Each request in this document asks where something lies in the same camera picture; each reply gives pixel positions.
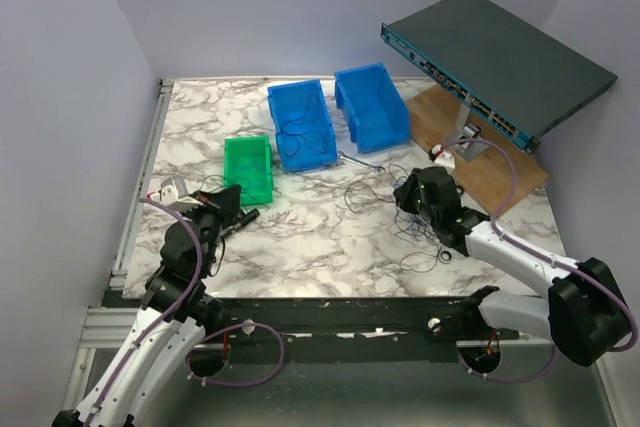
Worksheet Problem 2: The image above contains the left blue plastic bin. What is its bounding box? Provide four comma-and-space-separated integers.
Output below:
267, 79, 337, 173

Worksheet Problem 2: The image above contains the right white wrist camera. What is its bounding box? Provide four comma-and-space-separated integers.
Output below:
428, 144, 455, 173

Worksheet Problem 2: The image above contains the green plastic bin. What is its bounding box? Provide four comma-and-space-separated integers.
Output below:
223, 135, 274, 206

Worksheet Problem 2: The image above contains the wooden board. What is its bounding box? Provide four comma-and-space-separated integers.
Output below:
406, 85, 551, 219

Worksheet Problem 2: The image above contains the right blue plastic bin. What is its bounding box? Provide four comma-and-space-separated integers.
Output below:
334, 63, 410, 154

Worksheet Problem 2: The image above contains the metal switch stand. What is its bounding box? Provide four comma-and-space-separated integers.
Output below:
446, 103, 489, 162

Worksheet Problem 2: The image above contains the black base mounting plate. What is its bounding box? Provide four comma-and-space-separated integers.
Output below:
188, 297, 519, 374

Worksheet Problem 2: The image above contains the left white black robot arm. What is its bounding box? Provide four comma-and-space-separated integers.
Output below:
53, 184, 242, 426

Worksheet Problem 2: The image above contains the large silver combination wrench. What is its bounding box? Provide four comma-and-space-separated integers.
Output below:
437, 185, 466, 265

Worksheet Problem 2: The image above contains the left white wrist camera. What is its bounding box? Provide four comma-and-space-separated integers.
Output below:
147, 176, 203, 213

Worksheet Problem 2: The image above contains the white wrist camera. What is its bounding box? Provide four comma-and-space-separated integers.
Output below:
147, 176, 203, 213
428, 144, 455, 173

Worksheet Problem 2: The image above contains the aluminium rail frame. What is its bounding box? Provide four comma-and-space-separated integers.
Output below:
54, 77, 621, 427

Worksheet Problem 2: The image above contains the blue plastic bin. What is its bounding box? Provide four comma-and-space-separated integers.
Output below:
334, 63, 410, 154
267, 79, 337, 173

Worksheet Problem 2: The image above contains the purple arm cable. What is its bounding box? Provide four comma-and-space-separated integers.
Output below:
82, 196, 286, 427
429, 139, 640, 383

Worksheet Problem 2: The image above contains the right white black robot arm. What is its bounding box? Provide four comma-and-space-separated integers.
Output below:
393, 167, 639, 367

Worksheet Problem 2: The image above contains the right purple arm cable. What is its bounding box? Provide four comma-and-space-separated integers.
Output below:
429, 139, 640, 383

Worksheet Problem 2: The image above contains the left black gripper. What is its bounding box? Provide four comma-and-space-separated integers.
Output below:
180, 184, 242, 275

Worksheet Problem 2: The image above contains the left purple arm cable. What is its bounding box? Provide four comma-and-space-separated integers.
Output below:
82, 196, 286, 427

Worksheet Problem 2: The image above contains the dark network switch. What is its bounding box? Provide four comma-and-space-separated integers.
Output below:
380, 0, 618, 154

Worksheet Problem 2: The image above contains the small silver open wrench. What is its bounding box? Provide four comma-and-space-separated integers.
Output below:
337, 151, 386, 174

